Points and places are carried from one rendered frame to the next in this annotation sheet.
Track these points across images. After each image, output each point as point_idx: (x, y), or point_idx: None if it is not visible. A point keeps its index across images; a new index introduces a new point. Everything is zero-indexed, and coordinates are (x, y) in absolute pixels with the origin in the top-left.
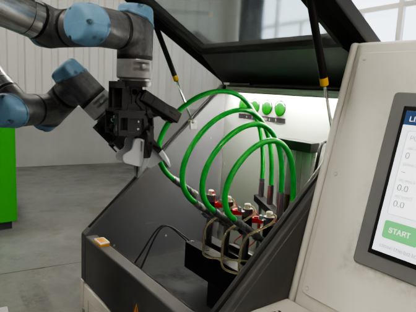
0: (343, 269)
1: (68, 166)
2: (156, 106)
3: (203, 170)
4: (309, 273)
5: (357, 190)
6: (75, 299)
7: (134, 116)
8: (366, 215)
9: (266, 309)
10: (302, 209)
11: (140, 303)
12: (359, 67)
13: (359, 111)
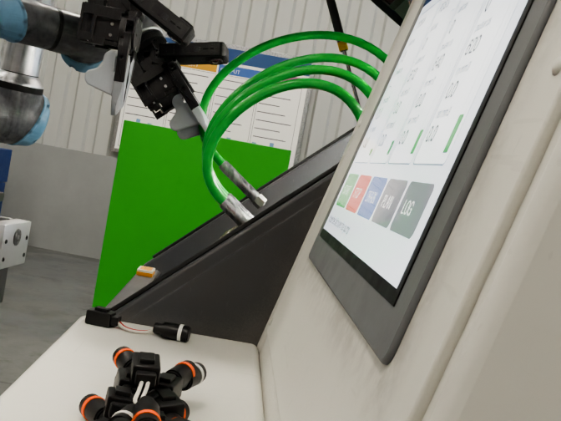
0: (300, 276)
1: None
2: (147, 8)
3: (212, 124)
4: (282, 296)
5: (359, 141)
6: None
7: (104, 13)
8: (344, 175)
9: (191, 335)
10: (310, 190)
11: None
12: None
13: (413, 11)
